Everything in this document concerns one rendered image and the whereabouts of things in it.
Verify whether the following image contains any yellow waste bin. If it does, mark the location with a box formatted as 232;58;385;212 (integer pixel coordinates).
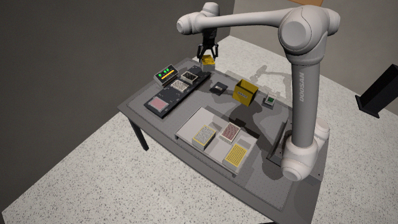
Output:
232;79;258;107

